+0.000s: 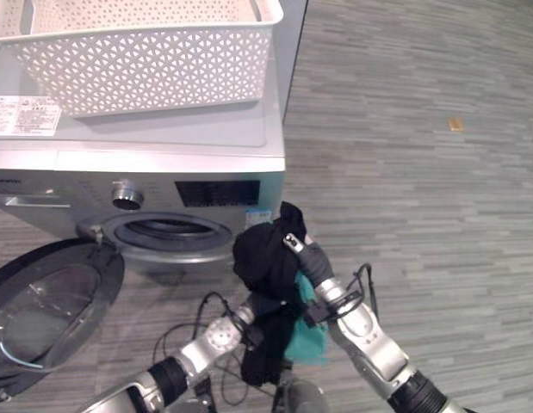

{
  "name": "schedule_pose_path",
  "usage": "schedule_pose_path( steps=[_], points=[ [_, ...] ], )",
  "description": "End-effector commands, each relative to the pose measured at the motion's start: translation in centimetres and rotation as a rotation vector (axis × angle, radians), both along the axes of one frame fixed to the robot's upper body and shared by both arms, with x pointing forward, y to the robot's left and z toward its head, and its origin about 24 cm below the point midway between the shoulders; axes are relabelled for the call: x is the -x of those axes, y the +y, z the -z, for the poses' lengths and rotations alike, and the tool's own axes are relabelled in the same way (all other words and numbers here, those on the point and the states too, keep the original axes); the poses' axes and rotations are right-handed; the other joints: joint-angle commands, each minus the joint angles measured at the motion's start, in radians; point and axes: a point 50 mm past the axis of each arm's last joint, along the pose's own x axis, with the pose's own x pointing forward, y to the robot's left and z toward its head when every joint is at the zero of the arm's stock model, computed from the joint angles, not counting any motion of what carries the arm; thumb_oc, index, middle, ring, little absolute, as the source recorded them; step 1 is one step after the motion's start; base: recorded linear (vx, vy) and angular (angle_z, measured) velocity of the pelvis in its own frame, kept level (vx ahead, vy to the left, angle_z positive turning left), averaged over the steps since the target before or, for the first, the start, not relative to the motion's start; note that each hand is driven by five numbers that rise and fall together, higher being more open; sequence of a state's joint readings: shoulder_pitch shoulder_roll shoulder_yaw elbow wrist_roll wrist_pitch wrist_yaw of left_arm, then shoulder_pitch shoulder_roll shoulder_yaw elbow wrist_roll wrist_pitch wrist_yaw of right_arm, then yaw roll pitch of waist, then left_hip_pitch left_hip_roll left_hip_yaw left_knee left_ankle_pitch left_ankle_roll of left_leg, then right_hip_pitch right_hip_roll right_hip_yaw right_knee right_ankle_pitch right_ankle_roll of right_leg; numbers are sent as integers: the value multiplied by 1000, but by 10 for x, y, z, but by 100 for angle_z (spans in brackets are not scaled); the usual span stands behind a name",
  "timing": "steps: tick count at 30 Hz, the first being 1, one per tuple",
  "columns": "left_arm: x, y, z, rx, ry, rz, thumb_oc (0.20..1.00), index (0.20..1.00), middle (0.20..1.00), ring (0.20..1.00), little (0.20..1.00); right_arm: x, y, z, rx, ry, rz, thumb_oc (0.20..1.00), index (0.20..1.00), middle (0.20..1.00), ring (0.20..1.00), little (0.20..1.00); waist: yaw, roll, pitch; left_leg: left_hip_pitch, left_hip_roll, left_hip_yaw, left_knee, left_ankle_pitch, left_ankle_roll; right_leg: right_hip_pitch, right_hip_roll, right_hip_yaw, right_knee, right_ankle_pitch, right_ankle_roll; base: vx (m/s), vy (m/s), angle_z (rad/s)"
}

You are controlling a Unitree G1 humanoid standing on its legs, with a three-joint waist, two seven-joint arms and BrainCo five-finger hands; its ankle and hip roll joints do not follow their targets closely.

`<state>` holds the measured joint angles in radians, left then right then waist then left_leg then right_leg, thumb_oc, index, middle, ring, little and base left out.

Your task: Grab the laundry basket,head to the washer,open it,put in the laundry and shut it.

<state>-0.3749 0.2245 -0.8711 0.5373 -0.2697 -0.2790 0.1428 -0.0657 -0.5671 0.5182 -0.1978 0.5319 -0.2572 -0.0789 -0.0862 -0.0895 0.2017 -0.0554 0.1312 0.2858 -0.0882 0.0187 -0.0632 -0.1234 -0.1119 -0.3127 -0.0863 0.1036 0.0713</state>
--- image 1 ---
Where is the black washer display panel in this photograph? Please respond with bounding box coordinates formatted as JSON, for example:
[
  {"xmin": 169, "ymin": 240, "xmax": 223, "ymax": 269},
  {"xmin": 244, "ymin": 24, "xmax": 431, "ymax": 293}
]
[{"xmin": 175, "ymin": 180, "xmax": 262, "ymax": 207}]

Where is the white perforated laundry basket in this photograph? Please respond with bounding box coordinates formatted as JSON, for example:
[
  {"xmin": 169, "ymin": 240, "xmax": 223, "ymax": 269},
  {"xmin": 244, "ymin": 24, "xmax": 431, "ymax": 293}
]
[{"xmin": 0, "ymin": 0, "xmax": 285, "ymax": 119}]

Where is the white printed instruction sticker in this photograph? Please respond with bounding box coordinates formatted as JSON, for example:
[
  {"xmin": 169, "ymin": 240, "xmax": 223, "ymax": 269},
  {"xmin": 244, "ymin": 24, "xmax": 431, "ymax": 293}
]
[{"xmin": 0, "ymin": 95, "xmax": 63, "ymax": 136}]

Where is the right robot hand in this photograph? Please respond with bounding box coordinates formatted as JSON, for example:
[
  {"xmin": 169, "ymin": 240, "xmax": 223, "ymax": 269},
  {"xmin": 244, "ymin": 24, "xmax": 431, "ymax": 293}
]
[{"xmin": 282, "ymin": 232, "xmax": 335, "ymax": 287}]

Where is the blue energy label sticker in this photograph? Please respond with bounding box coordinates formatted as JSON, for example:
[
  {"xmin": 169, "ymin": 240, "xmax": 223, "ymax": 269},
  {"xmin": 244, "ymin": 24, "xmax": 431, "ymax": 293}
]
[{"xmin": 245, "ymin": 208, "xmax": 276, "ymax": 231}]

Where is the black garment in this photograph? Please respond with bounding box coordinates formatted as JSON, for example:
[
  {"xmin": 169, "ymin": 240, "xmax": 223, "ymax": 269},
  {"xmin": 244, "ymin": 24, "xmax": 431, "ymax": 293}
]
[{"xmin": 232, "ymin": 200, "xmax": 308, "ymax": 387}]

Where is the chrome washer control knob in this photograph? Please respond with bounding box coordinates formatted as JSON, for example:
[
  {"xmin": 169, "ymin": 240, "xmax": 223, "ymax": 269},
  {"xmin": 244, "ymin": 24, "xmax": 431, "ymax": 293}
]
[{"xmin": 111, "ymin": 179, "xmax": 145, "ymax": 212}]

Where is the round glass washer door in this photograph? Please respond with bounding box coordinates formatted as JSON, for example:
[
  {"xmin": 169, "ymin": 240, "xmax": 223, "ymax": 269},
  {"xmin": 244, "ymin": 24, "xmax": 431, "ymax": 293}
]
[{"xmin": 0, "ymin": 238, "xmax": 127, "ymax": 393}]

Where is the washer detergent drawer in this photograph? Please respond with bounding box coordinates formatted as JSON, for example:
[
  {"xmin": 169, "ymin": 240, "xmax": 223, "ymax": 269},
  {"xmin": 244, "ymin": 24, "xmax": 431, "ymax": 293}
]
[{"xmin": 3, "ymin": 194, "xmax": 73, "ymax": 210}]

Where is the teal garment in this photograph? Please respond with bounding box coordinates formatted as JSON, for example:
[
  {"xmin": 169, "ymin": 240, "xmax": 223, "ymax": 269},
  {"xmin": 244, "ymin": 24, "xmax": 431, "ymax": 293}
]
[{"xmin": 284, "ymin": 269, "xmax": 332, "ymax": 367}]

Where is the silver front-load washing machine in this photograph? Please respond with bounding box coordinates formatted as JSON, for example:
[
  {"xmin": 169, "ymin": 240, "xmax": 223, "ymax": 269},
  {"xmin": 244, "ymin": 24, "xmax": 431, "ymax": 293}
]
[{"xmin": 0, "ymin": 0, "xmax": 310, "ymax": 276}]

